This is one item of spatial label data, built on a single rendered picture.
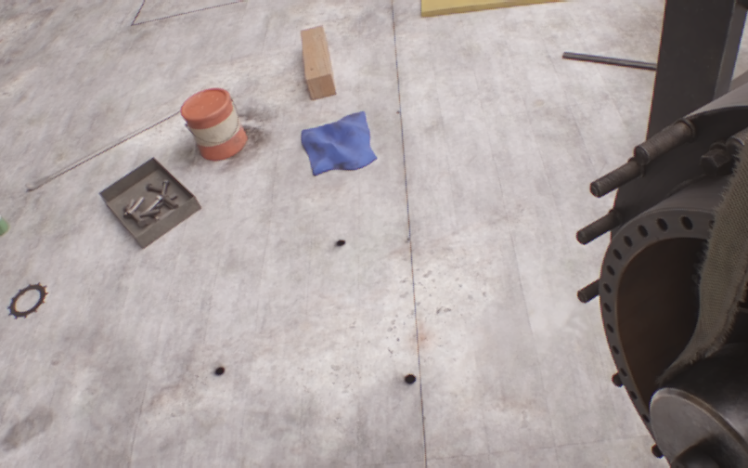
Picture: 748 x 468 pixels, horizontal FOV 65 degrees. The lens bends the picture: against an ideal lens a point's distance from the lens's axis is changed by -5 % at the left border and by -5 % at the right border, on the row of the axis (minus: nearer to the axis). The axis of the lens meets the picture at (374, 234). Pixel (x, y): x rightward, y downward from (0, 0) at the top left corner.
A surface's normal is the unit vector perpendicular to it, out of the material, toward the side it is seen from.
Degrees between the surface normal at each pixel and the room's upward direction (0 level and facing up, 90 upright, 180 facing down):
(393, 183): 0
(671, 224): 90
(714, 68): 90
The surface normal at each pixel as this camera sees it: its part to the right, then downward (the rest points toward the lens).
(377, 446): -0.18, -0.66
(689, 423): -0.87, 0.45
